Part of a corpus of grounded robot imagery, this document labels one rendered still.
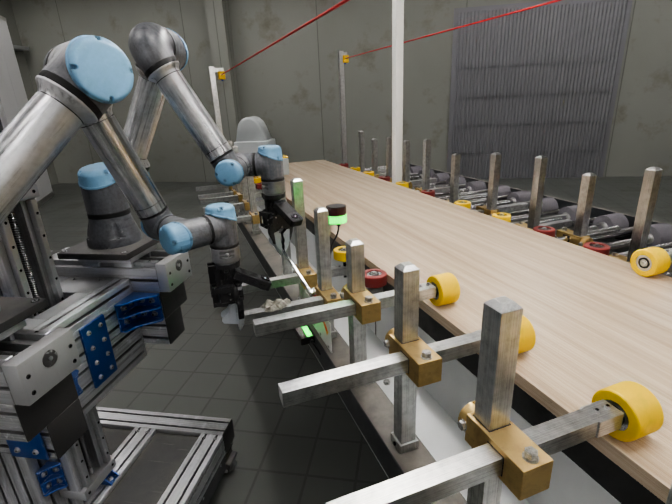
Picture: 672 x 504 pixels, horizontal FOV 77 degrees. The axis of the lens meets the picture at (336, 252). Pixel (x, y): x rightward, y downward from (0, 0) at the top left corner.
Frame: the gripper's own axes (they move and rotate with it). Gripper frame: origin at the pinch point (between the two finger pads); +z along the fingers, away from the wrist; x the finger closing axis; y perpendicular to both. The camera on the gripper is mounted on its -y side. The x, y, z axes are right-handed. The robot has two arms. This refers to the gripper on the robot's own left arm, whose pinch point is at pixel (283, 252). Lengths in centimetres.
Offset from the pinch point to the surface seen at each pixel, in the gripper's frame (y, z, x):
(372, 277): -32.4, 3.1, -10.4
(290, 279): -0.9, 10.4, -1.4
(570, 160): 174, 65, -688
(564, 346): -87, 4, -13
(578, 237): -57, 7, -101
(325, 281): -22.9, 3.9, 0.4
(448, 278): -58, -4, -12
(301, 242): 0.5, -1.2, -8.3
